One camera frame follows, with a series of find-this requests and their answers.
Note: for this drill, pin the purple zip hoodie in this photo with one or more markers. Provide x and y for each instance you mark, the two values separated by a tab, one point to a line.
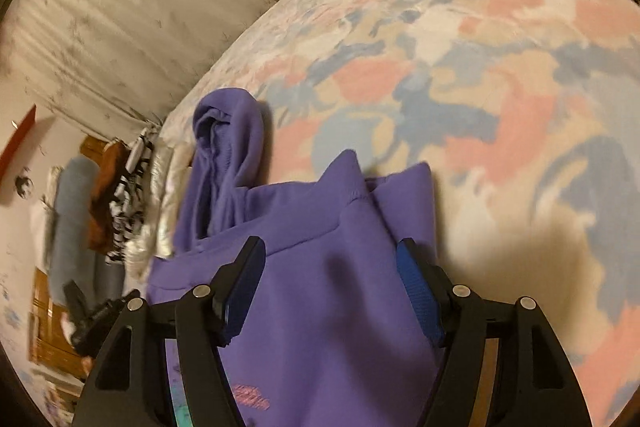
325	307

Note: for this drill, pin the white folded sweater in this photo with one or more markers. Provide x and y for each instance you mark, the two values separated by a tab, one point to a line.
42	217

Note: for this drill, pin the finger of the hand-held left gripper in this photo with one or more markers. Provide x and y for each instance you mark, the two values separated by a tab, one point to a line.
75	297
112	306

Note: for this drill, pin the pastel patterned bed blanket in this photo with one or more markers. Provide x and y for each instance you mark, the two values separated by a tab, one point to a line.
450	107

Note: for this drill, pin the blue folded fleece blanket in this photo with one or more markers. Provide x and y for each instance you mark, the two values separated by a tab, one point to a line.
75	217

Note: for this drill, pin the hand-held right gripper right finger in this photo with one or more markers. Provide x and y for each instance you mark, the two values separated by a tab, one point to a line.
420	302

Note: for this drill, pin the black and white patterned garment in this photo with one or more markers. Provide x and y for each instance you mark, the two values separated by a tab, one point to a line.
130	207

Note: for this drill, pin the face wall sticker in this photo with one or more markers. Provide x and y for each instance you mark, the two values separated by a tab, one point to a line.
24	187

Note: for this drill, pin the white folded garment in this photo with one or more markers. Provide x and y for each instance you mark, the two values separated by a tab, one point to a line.
165	207

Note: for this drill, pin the brown folded garment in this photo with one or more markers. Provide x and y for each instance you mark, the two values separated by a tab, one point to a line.
107	197

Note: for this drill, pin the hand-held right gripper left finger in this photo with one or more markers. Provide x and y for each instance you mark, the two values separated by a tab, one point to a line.
242	302

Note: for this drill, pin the red wall shelf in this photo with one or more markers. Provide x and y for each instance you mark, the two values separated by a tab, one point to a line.
17	142

